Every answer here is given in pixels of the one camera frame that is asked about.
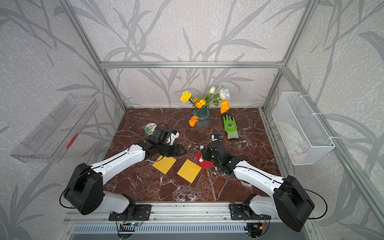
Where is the artificial flower bouquet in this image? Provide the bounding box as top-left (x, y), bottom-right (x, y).
top-left (180, 87), bottom-right (231, 128)

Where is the white wire wall basket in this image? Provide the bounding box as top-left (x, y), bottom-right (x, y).
top-left (272, 92), bottom-right (335, 166)

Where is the round sunflower label jar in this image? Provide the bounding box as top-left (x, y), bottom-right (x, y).
top-left (145, 123), bottom-right (157, 135)

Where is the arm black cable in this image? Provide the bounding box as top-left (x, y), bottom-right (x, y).
top-left (59, 122), bottom-right (173, 210)
top-left (239, 164), bottom-right (329, 220)

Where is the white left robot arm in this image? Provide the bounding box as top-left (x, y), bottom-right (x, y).
top-left (60, 126), bottom-right (186, 218)

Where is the white cloth in basket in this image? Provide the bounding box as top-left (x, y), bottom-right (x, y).
top-left (279, 121), bottom-right (308, 165)

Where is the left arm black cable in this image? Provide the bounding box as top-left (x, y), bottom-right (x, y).
top-left (59, 122), bottom-right (173, 210)

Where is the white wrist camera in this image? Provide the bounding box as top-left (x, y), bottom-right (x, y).
top-left (211, 134), bottom-right (222, 142)
top-left (166, 130), bottom-right (180, 145)

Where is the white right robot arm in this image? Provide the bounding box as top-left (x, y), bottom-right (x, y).
top-left (200, 139), bottom-right (315, 232)

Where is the small yellow envelope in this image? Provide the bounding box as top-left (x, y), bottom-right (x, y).
top-left (152, 156), bottom-right (177, 175)

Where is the green work glove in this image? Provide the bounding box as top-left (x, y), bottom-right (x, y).
top-left (223, 115), bottom-right (239, 140)

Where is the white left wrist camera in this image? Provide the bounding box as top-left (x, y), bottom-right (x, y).
top-left (166, 130), bottom-right (180, 145)

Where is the white glue stick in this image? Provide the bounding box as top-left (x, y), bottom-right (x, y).
top-left (199, 145), bottom-right (204, 163)

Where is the large yellow envelope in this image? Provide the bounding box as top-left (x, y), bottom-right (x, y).
top-left (177, 160), bottom-right (202, 184)

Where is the clear acrylic wall shelf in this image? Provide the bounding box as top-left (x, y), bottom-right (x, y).
top-left (10, 94), bottom-right (99, 164)

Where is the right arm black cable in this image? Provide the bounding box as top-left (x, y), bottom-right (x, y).
top-left (239, 164), bottom-right (329, 220)

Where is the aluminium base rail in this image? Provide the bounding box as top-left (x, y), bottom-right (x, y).
top-left (62, 202), bottom-right (301, 224)

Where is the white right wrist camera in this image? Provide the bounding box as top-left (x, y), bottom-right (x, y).
top-left (211, 134), bottom-right (222, 142)

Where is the blue textured glass vase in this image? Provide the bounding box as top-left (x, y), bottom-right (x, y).
top-left (193, 108), bottom-right (210, 129)

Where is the red envelope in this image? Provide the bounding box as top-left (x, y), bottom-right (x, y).
top-left (196, 153), bottom-right (214, 170)

